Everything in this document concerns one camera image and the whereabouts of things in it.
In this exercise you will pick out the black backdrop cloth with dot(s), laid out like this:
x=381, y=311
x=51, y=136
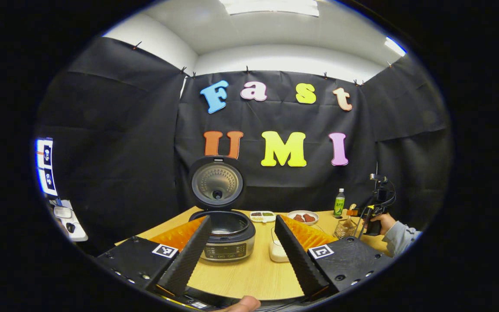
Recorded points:
x=284, y=186

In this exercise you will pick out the computer monitor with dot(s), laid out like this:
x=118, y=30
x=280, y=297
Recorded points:
x=46, y=167

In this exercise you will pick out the black computer mouse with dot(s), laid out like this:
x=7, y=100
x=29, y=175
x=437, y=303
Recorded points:
x=71, y=227

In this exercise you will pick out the white divided condiment dish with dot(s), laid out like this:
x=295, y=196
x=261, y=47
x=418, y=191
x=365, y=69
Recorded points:
x=262, y=216

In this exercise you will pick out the dark grey rice cooker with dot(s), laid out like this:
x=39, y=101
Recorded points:
x=228, y=242

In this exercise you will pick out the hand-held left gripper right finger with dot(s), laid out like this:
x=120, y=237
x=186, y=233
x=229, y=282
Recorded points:
x=301, y=260

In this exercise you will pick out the large ceiling light panel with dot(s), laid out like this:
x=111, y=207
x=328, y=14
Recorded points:
x=271, y=6

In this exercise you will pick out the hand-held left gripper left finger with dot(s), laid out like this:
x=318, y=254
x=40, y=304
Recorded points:
x=189, y=260

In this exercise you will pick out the white side desk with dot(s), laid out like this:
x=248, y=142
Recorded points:
x=74, y=223

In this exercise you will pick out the white round plate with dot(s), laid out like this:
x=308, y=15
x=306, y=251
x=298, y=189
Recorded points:
x=303, y=212

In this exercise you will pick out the wooden spoon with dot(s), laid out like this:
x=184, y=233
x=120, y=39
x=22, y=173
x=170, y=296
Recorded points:
x=352, y=207

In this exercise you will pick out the small ceiling light panel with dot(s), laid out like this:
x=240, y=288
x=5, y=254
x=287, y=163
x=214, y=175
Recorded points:
x=394, y=45

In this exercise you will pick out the green drink bottle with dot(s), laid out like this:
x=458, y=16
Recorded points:
x=339, y=206

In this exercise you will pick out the cream rice container box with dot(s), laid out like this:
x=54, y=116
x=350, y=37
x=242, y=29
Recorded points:
x=278, y=252

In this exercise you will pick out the brown meat piece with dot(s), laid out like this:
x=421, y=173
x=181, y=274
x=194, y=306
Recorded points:
x=309, y=218
x=298, y=218

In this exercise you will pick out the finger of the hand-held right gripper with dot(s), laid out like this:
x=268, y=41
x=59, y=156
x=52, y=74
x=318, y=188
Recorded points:
x=352, y=212

